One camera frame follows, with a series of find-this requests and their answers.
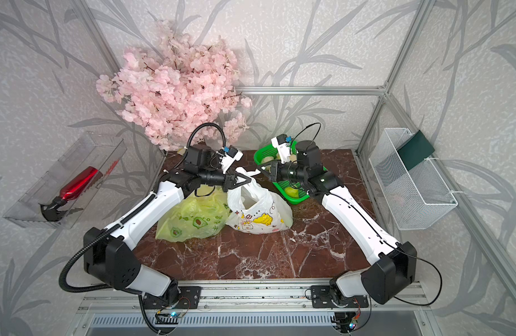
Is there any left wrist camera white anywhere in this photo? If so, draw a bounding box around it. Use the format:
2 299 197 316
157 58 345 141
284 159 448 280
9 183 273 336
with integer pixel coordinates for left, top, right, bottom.
220 146 243 174

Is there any green plastic basket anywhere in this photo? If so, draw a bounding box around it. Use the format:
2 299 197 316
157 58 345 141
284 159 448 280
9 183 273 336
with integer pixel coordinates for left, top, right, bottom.
258 140 329 205

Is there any white wire mesh basket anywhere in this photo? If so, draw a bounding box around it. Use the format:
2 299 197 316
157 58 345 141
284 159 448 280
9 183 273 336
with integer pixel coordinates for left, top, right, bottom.
369 127 457 230

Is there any white printed plastic bag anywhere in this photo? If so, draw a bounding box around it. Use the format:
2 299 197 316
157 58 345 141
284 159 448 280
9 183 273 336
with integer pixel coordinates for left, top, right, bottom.
226 167 293 235

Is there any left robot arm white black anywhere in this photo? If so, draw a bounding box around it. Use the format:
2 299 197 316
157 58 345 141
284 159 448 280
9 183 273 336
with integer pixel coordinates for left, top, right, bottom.
59 145 250 305

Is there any green pear right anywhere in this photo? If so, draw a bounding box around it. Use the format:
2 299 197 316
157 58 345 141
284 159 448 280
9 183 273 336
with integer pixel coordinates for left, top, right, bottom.
284 187 300 199

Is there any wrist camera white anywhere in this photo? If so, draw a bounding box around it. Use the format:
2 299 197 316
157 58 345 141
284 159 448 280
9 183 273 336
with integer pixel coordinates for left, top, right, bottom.
220 146 243 174
271 134 291 164

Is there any clear wall tray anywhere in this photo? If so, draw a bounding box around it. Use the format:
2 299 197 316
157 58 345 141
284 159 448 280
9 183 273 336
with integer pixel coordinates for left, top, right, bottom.
3 132 127 229

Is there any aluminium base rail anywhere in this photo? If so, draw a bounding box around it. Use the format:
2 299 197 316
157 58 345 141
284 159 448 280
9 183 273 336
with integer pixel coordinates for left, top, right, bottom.
74 278 431 314

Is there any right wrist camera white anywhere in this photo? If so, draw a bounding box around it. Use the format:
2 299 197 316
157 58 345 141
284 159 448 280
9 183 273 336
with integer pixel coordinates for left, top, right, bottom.
271 134 291 164

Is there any red spray bottle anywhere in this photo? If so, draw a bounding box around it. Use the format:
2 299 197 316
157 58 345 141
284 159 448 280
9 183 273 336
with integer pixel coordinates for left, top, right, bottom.
40 166 102 222

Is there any pink cherry blossom bouquet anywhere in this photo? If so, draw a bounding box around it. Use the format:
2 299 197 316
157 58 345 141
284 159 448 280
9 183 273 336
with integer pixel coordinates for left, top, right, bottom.
95 20 252 151

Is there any dark green card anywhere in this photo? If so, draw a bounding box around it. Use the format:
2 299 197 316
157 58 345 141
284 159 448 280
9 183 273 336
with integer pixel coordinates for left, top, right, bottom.
397 130 435 171

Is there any green avocado plastic bag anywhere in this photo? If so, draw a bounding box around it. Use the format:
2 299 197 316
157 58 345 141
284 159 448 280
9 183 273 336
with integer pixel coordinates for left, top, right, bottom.
155 186 231 242

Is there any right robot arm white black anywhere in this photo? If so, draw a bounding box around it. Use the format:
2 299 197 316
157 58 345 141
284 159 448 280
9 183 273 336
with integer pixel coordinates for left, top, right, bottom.
259 134 417 305

